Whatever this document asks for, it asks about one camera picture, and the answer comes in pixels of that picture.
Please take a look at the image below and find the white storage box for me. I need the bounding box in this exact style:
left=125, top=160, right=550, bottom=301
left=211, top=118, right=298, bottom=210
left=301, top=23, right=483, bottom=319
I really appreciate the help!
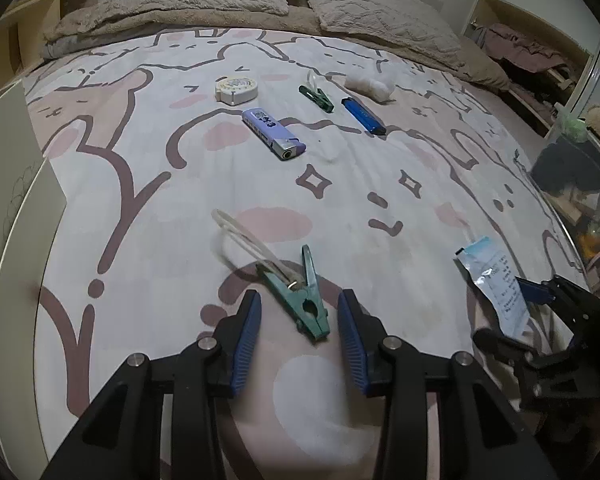
left=0, top=80, right=70, bottom=461

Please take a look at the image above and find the blue lighter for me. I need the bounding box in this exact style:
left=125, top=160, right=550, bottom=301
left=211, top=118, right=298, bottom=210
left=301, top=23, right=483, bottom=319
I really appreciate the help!
left=341, top=97, right=387, bottom=136

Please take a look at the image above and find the green plastic item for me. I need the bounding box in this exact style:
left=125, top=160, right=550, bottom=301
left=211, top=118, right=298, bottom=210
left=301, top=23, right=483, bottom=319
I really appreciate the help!
left=560, top=115, right=588, bottom=143

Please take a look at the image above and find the printed bunny blanket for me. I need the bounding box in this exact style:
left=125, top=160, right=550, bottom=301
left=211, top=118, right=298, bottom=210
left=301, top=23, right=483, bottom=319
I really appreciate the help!
left=22, top=27, right=588, bottom=480

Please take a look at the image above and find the wooden bedside shelf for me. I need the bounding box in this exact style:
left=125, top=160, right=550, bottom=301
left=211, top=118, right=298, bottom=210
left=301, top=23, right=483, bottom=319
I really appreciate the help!
left=0, top=0, right=102, bottom=73

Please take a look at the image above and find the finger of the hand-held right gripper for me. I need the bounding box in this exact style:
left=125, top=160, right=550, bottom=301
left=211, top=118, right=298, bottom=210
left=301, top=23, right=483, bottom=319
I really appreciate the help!
left=515, top=274, right=600, bottom=320
left=472, top=328, right=542, bottom=369

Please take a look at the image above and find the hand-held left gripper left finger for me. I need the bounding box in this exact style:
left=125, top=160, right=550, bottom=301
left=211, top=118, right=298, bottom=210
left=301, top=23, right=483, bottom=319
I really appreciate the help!
left=40, top=290, right=263, bottom=480

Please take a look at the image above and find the pile of clothes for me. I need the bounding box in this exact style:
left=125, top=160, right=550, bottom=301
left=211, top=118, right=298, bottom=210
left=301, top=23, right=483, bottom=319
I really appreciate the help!
left=472, top=22, right=588, bottom=116

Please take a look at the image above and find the pale blue sachet packet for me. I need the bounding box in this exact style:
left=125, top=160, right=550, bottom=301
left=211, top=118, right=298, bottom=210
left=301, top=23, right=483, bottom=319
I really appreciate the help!
left=454, top=236, right=531, bottom=339

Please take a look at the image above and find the beige quilted pillow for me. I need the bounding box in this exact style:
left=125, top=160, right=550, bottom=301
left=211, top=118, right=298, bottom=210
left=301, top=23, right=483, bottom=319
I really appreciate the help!
left=305, top=0, right=463, bottom=68
left=55, top=0, right=290, bottom=41

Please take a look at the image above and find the clear plastic storage bin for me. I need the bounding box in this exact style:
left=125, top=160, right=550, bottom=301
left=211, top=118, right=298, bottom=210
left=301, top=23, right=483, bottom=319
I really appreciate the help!
left=527, top=105, right=600, bottom=281

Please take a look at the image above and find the green clothes clip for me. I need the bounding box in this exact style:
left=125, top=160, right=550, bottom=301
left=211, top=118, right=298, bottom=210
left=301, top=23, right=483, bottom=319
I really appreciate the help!
left=212, top=209, right=331, bottom=343
left=298, top=71, right=335, bottom=113

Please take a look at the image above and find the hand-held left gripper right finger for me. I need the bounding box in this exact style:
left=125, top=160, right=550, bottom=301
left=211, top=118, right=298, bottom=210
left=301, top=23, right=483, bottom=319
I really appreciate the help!
left=336, top=288, right=563, bottom=480

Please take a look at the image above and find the light purple lighter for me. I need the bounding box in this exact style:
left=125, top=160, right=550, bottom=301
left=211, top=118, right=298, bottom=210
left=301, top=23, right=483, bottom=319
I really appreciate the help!
left=242, top=107, right=306, bottom=162

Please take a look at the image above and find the white shutter door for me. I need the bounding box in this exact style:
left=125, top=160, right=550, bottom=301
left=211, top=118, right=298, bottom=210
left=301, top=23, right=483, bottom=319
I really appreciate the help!
left=570, top=35, right=600, bottom=126

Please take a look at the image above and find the wooden wall niche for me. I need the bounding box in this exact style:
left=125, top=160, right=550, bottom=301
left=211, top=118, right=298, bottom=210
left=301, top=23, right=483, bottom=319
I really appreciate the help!
left=462, top=0, right=596, bottom=136

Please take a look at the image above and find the white cotton wad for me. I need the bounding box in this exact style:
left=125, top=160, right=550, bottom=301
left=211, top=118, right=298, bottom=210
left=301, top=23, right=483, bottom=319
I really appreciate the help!
left=342, top=71, right=397, bottom=103

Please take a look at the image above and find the dark cloth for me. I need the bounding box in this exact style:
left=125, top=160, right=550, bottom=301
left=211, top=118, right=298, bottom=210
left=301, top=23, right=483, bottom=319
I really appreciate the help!
left=530, top=140, right=600, bottom=196

